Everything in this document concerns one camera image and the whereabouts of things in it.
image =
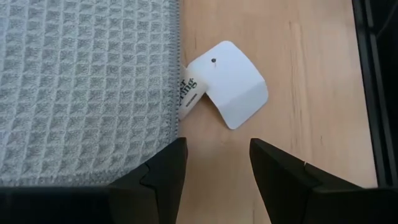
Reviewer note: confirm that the grey waffle microfiber towel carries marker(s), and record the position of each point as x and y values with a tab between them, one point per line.
77	93

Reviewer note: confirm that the white paper hang tag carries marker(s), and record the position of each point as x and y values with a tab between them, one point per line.
230	84

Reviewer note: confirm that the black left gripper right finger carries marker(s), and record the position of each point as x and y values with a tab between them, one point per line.
280	186

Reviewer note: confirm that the black aluminium table frame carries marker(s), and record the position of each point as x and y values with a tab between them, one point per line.
382	93

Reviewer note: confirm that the white printed fabric label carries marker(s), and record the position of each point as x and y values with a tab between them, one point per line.
189	93

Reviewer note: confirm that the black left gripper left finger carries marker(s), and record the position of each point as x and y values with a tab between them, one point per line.
161	186

